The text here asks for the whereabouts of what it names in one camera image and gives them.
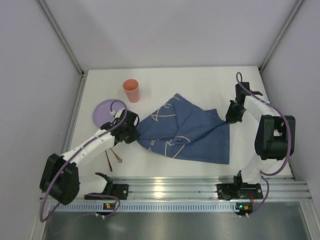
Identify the blue embroidered cloth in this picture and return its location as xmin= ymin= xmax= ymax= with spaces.
xmin=137 ymin=93 xmax=230 ymax=165

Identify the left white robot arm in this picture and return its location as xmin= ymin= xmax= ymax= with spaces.
xmin=39 ymin=109 xmax=140 ymax=205

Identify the orange plastic cup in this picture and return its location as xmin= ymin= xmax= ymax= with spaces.
xmin=122 ymin=79 xmax=140 ymax=103

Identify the slotted cable duct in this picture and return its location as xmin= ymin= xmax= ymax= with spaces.
xmin=55 ymin=201 xmax=252 ymax=213

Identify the gold spoon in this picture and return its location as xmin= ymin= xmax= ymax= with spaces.
xmin=110 ymin=148 xmax=123 ymax=163

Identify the aluminium corner post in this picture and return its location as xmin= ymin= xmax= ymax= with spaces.
xmin=258 ymin=0 xmax=306 ymax=75
xmin=35 ymin=0 xmax=85 ymax=76

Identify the left aluminium corner post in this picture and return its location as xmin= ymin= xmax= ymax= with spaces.
xmin=35 ymin=0 xmax=85 ymax=76

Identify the purple cable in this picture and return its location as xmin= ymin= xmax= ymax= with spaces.
xmin=236 ymin=71 xmax=295 ymax=216
xmin=39 ymin=99 xmax=128 ymax=223

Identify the aluminium mounting rail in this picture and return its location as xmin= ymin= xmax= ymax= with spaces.
xmin=39 ymin=176 xmax=312 ymax=201

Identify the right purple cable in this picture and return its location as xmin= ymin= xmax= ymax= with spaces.
xmin=236 ymin=71 xmax=295 ymax=216

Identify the purple plastic plate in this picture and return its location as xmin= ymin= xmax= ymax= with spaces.
xmin=92 ymin=99 xmax=125 ymax=128

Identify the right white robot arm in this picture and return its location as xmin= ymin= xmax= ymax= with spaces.
xmin=217 ymin=82 xmax=296 ymax=201

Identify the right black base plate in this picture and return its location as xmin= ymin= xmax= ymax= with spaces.
xmin=216 ymin=183 xmax=264 ymax=201

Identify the right aluminium corner post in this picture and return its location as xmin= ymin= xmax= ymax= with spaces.
xmin=258 ymin=0 xmax=306 ymax=75

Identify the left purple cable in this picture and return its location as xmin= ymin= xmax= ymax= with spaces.
xmin=39 ymin=99 xmax=128 ymax=223

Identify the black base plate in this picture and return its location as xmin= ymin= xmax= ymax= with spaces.
xmin=84 ymin=184 xmax=129 ymax=200
xmin=216 ymin=183 xmax=264 ymax=201

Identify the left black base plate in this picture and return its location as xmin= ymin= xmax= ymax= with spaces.
xmin=84 ymin=184 xmax=129 ymax=200

